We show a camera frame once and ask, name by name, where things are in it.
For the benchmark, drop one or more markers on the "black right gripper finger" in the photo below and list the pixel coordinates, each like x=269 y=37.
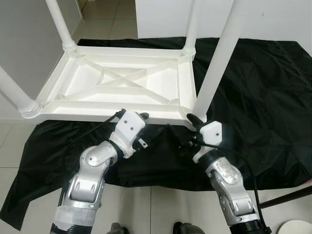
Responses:
x=171 y=132
x=196 y=120

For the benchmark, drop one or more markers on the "white tapered plastic table leg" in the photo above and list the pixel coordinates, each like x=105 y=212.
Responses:
x=14 y=95
x=59 y=24
x=191 y=24
x=219 y=53

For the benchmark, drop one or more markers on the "white plastic children table top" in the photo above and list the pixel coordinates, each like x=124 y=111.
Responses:
x=83 y=78

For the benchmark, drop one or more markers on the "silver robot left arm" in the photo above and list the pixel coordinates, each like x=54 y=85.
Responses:
x=90 y=170

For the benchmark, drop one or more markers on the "black cloth table cover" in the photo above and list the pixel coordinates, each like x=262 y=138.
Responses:
x=268 y=97

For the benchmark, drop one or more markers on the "dark robot right foot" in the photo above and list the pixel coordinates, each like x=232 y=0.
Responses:
x=187 y=229

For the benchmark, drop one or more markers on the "grey robot left foot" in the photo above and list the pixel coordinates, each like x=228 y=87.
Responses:
x=117 y=229

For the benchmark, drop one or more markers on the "black metal table leg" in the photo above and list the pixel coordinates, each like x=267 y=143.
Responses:
x=287 y=197

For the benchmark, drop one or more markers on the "white round object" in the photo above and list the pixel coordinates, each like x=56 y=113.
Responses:
x=297 y=226

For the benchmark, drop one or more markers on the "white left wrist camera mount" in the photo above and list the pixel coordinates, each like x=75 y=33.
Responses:
x=129 y=127

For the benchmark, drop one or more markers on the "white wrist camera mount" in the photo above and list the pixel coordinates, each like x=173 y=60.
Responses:
x=210 y=134
x=129 y=127

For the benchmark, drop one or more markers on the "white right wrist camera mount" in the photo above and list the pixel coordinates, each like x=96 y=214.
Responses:
x=210 y=134

